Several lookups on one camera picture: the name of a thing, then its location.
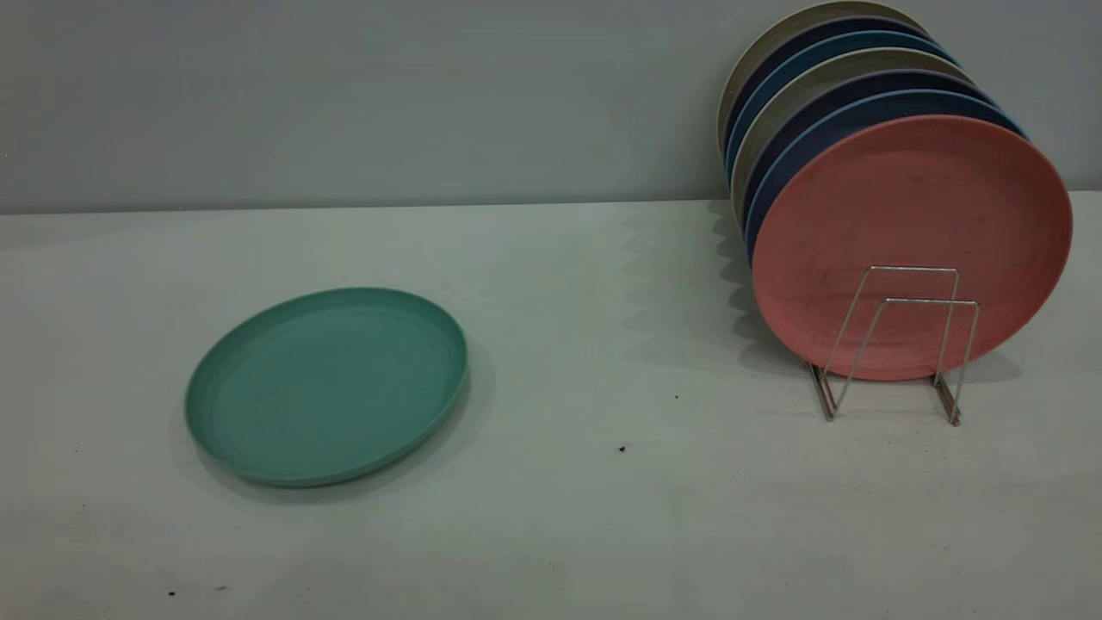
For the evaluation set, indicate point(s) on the green round plate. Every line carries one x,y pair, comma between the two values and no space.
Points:
327,387

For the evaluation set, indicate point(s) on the pink round plate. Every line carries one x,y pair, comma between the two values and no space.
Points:
904,207

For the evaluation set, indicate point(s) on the blue round plate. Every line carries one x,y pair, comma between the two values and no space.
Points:
861,108
861,41

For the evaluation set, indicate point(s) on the dark navy round plate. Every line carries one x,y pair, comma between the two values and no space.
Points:
861,82
861,25

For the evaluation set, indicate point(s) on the beige round plate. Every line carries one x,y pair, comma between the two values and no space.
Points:
861,9
861,60

